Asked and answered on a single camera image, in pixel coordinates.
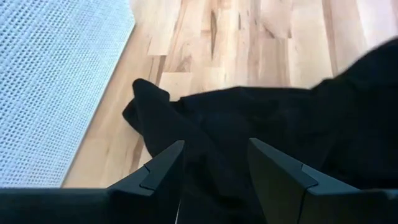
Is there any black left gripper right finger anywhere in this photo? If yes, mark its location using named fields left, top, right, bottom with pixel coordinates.
left=248, top=138, right=365, bottom=224

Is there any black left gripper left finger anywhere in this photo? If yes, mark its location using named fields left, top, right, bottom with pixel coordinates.
left=108, top=140, right=185, bottom=224

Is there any large black garment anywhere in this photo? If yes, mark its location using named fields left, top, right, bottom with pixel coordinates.
left=122, top=37, right=398, bottom=224

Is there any white plastic laundry basket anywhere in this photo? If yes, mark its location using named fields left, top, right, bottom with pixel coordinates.
left=0, top=0, right=136, bottom=189

